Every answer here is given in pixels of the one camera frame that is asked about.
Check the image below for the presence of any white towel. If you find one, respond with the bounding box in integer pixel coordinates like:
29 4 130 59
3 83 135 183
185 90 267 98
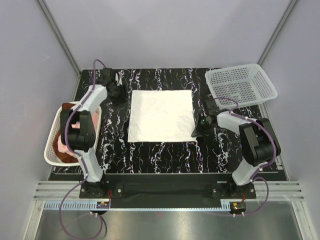
127 90 196 143

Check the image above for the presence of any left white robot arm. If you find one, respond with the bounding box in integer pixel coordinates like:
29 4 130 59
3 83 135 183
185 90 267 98
60 68 128 198

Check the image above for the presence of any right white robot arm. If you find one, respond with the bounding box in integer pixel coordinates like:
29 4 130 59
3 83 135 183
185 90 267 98
191 99 281 199

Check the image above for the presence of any white basket with towels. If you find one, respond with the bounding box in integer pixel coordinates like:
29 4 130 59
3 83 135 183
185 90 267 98
44 101 102 167

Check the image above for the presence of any black marble pattern mat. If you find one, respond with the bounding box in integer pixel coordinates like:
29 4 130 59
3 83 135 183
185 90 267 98
96 68 243 174

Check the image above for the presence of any empty white mesh basket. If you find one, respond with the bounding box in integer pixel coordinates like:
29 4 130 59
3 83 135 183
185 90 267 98
204 63 278 110

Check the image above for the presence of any pink towel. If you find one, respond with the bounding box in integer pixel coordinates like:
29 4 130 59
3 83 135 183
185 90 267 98
52 109 100 163

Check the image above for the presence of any brown towel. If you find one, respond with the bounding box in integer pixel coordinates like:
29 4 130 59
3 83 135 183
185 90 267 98
44 102 79 166

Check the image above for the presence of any right controller board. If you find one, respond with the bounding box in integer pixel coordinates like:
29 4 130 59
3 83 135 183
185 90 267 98
230 202 247 212

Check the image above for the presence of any controller board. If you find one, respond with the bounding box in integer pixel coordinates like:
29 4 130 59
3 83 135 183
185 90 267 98
230 202 247 212
96 201 110 209

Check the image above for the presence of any left controller board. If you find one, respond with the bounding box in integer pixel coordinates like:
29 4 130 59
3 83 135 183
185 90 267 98
96 201 110 209

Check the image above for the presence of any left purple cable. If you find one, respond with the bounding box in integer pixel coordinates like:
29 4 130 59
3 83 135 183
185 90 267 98
57 58 108 238

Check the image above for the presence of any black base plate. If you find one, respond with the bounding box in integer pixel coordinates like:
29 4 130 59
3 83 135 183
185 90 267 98
79 173 257 200

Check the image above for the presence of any slotted cable duct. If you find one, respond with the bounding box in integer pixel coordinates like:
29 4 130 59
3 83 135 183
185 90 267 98
44 200 108 211

